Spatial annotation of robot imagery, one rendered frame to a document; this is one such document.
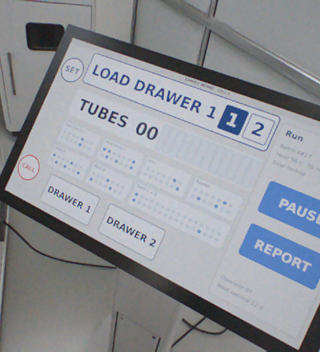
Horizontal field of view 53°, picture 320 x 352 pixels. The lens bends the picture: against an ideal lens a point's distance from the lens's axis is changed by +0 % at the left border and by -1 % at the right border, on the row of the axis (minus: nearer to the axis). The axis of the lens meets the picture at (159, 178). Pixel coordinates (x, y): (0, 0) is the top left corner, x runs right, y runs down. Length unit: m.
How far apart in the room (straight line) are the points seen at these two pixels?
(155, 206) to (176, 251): 0.07
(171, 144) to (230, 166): 0.09
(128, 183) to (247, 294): 0.22
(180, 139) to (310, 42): 0.82
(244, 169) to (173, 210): 0.11
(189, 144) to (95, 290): 1.21
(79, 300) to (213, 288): 1.16
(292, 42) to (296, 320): 0.98
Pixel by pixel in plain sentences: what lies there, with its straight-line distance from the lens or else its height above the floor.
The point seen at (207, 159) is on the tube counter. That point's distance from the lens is 0.44.
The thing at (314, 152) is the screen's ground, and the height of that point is 1.15.
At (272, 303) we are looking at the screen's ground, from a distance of 0.45.
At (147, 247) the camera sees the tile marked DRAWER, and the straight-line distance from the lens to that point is 0.45.
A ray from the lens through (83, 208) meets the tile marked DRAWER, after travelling 0.49.
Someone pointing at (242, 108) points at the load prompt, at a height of 1.17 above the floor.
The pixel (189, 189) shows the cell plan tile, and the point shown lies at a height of 1.07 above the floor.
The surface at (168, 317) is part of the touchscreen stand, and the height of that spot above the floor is 0.72.
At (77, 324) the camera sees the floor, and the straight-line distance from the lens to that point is 1.51.
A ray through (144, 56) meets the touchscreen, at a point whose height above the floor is 1.19.
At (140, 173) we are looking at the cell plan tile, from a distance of 0.46.
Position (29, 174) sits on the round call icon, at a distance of 0.55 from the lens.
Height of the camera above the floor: 1.35
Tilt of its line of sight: 38 degrees down
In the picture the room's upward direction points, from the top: 11 degrees clockwise
